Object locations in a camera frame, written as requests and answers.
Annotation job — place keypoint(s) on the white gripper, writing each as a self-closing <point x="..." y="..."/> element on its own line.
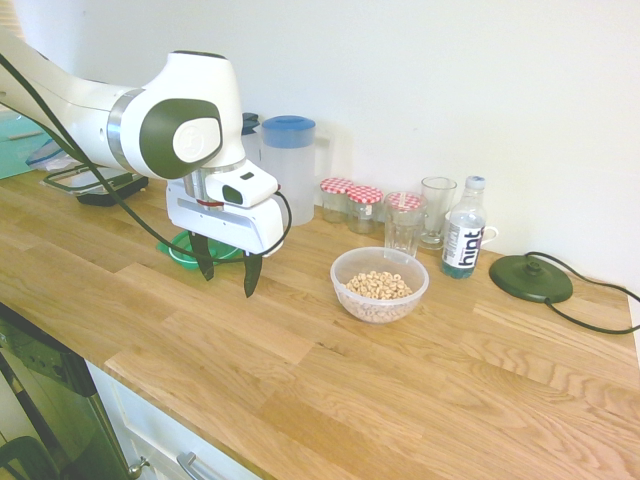
<point x="225" y="222"/>

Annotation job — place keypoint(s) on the green plastic container lid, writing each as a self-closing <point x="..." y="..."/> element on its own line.
<point x="182" y="252"/>

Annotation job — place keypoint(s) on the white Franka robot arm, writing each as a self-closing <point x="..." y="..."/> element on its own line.
<point x="75" y="105"/>

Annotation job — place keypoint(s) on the clear pitcher with blue lid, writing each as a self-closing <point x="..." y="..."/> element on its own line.
<point x="290" y="170"/>

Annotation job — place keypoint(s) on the glass jar red checkered lid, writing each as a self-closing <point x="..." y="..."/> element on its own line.
<point x="405" y="200"/>
<point x="336" y="197"/>
<point x="364" y="210"/>

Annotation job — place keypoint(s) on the black container with clear lid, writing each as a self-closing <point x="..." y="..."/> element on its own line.
<point x="100" y="195"/>

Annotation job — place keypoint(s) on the clear plastic food container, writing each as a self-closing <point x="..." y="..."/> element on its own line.
<point x="380" y="305"/>

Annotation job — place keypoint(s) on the ribbed glass tumbler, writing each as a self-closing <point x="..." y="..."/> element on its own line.
<point x="402" y="235"/>

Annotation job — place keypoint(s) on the white kitchen cabinet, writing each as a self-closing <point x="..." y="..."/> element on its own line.
<point x="150" y="430"/>

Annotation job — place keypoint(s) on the clear zip bag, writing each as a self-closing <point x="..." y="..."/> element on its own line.
<point x="50" y="157"/>

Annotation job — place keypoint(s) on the tall footed drinking glass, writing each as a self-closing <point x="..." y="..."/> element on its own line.
<point x="437" y="215"/>

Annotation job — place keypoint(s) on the stainless steel dishwasher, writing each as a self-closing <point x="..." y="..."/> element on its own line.
<point x="45" y="390"/>

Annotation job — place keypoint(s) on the metal cabinet knob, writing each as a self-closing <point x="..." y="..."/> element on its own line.
<point x="136" y="467"/>

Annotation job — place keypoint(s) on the hint water bottle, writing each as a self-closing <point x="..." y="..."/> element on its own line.
<point x="462" y="240"/>

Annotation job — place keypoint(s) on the teal cutting board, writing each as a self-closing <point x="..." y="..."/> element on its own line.
<point x="17" y="150"/>

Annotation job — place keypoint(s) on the white mug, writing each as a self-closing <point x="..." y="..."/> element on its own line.
<point x="490" y="235"/>

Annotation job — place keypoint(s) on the dark kettle base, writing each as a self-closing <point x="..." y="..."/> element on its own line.
<point x="530" y="280"/>

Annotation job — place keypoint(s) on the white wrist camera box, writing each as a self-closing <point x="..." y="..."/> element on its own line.
<point x="240" y="187"/>

